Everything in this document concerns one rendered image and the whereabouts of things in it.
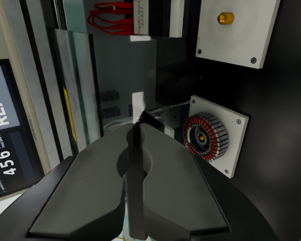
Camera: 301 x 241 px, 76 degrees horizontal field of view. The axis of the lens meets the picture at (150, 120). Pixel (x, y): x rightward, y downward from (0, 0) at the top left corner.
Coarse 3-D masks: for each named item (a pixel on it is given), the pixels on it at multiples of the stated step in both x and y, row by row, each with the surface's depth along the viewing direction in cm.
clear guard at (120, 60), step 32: (64, 32) 21; (64, 64) 26; (96, 64) 15; (128, 64) 14; (160, 64) 14; (192, 64) 13; (64, 96) 33; (96, 96) 16; (128, 96) 16; (160, 96) 15; (192, 96) 14; (96, 128) 19; (160, 128) 16
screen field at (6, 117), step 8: (0, 72) 30; (0, 80) 31; (0, 88) 31; (0, 96) 32; (8, 96) 32; (0, 104) 32; (8, 104) 33; (0, 112) 32; (8, 112) 33; (0, 120) 33; (8, 120) 34; (16, 120) 34; (0, 128) 33
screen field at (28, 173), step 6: (12, 132) 35; (18, 132) 35; (12, 138) 35; (18, 138) 35; (18, 144) 36; (18, 150) 36; (24, 150) 37; (18, 156) 37; (24, 156) 37; (24, 162) 38; (24, 168) 38; (30, 168) 39; (24, 174) 39; (30, 174) 39; (30, 180) 40
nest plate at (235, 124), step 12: (192, 108) 48; (204, 108) 45; (216, 108) 42; (228, 120) 40; (240, 120) 37; (228, 132) 40; (240, 132) 38; (228, 144) 41; (240, 144) 39; (228, 156) 42; (216, 168) 46; (228, 168) 43
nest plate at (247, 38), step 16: (208, 0) 37; (224, 0) 35; (240, 0) 32; (256, 0) 30; (272, 0) 28; (208, 16) 38; (240, 16) 33; (256, 16) 31; (272, 16) 29; (208, 32) 39; (224, 32) 36; (240, 32) 33; (256, 32) 31; (208, 48) 40; (224, 48) 37; (240, 48) 34; (256, 48) 32; (240, 64) 35; (256, 64) 32
